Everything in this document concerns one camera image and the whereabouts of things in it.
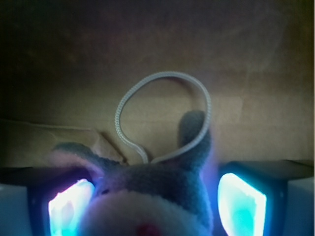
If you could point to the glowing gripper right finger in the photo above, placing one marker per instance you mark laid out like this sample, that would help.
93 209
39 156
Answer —
267 198

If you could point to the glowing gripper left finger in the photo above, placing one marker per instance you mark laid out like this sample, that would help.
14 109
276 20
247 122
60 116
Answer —
43 201

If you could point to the brown paper bag bin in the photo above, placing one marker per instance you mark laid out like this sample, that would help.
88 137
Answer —
69 62

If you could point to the gray plush donkey toy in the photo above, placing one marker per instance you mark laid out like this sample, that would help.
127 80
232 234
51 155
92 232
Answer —
162 197

